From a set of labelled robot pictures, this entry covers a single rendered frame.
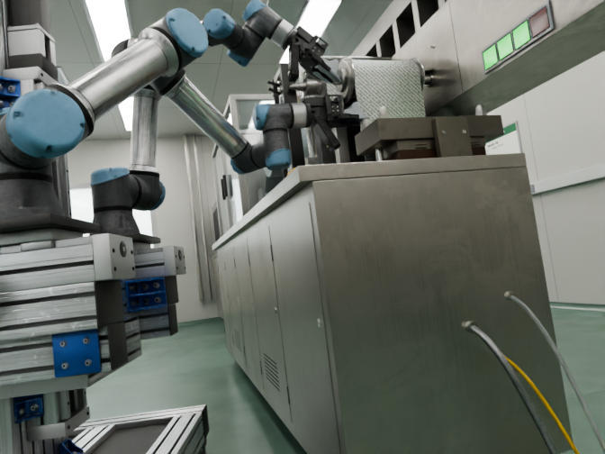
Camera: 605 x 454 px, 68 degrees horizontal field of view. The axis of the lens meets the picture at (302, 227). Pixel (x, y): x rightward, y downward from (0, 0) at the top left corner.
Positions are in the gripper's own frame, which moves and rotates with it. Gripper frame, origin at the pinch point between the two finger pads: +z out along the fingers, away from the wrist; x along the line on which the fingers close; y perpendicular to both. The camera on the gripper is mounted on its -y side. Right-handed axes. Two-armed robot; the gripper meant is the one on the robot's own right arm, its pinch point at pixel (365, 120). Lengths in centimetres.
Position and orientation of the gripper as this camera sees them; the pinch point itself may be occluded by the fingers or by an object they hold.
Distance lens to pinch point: 146.8
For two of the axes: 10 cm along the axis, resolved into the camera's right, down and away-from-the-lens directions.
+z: 9.5, -1.0, 2.8
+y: -1.2, -9.9, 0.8
